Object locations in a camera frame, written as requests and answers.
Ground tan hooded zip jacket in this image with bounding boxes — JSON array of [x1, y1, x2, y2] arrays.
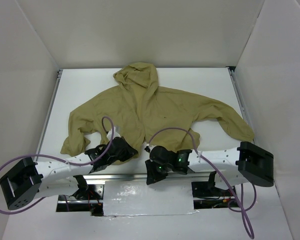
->
[[60, 62, 255, 157]]

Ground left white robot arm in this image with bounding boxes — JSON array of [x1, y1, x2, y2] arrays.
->
[[0, 136, 138, 211]]

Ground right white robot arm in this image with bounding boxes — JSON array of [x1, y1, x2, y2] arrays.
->
[[145, 141, 274, 196]]

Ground white foam front panel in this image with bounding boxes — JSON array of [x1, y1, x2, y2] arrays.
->
[[103, 180, 195, 217]]

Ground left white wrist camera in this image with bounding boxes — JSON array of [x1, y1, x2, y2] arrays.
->
[[106, 126, 121, 141]]

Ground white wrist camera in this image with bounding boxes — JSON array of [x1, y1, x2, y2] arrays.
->
[[106, 126, 121, 141], [144, 143, 155, 153]]

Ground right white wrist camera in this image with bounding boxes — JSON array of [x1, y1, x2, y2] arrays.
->
[[144, 143, 155, 153]]

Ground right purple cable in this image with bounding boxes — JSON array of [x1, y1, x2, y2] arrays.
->
[[146, 126, 258, 238]]

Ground purple cable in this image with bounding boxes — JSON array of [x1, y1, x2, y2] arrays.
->
[[0, 116, 116, 216], [146, 126, 258, 238]]

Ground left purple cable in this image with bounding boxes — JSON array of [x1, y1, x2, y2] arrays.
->
[[0, 116, 116, 216]]

